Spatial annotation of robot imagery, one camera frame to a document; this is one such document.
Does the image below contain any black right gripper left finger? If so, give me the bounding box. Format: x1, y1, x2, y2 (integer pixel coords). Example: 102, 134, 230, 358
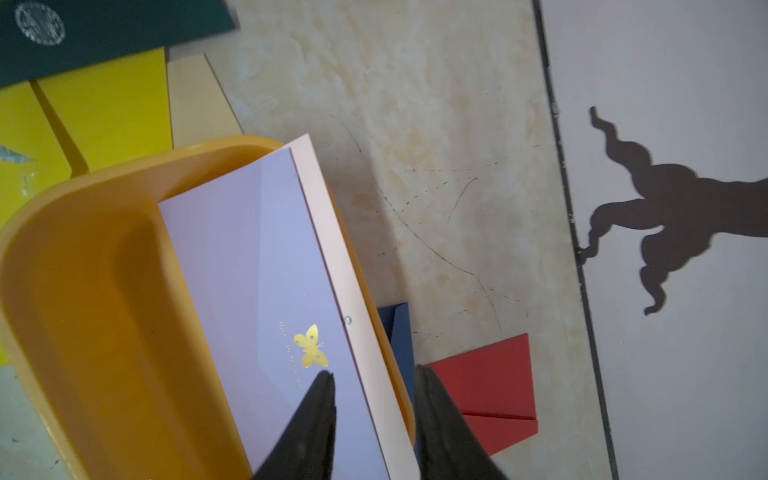
252, 370, 337, 480

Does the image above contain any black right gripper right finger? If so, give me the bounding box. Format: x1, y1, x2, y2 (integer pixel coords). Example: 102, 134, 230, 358
414, 365, 505, 479

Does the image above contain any pink envelope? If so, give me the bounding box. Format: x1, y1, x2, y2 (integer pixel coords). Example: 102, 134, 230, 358
283, 134, 420, 479

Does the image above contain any lilac purple envelope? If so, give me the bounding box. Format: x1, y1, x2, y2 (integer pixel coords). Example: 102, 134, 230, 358
160, 149, 388, 479

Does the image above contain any dark green envelope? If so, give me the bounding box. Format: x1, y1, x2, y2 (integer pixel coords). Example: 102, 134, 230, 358
1, 0, 235, 87

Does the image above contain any yellow plastic storage box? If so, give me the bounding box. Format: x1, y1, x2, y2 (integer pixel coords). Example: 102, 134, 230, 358
0, 135, 417, 480

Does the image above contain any red envelope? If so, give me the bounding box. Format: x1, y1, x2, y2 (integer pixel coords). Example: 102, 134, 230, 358
429, 334, 539, 456

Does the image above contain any navy blue envelope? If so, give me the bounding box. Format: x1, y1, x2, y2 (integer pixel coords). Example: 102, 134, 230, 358
377, 303, 415, 404

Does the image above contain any cream envelope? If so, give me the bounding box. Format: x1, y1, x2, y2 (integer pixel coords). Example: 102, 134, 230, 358
167, 54, 243, 149

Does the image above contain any yellow envelope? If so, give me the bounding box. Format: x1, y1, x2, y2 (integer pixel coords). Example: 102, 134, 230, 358
1, 48, 173, 222

